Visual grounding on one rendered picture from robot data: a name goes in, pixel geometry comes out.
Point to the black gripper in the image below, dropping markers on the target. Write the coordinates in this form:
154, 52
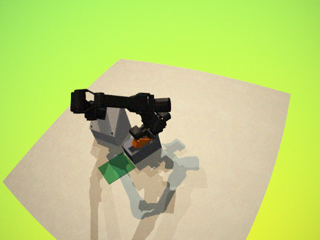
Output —
139, 132

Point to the orange l-shaped part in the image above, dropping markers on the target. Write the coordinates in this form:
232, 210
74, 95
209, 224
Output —
141, 142

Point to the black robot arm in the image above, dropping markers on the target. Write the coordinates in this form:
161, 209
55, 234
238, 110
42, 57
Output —
141, 104

